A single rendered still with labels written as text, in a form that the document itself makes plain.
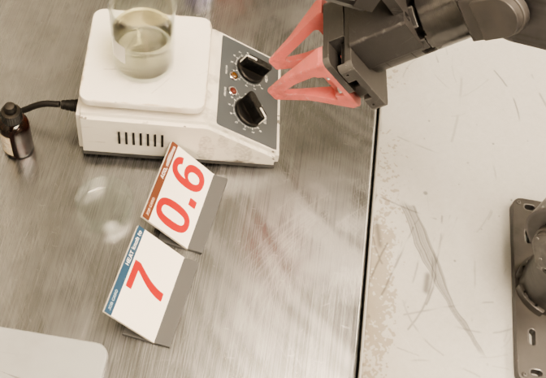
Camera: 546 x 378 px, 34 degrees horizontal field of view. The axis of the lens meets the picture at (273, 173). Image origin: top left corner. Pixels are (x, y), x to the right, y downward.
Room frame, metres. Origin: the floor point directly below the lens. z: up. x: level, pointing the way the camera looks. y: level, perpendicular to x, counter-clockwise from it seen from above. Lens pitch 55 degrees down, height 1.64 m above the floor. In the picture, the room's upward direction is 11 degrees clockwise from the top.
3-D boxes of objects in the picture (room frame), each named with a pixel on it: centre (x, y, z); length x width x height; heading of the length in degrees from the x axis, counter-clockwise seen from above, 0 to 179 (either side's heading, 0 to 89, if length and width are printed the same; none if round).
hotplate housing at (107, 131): (0.56, 0.12, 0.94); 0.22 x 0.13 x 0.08; 98
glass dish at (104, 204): (0.43, 0.15, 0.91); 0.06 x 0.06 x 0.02
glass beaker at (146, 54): (0.56, 0.14, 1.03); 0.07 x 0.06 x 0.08; 7
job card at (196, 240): (0.45, 0.08, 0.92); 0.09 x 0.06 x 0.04; 175
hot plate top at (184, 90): (0.56, 0.14, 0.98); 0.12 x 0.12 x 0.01; 8
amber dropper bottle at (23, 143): (0.48, 0.26, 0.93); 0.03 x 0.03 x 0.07
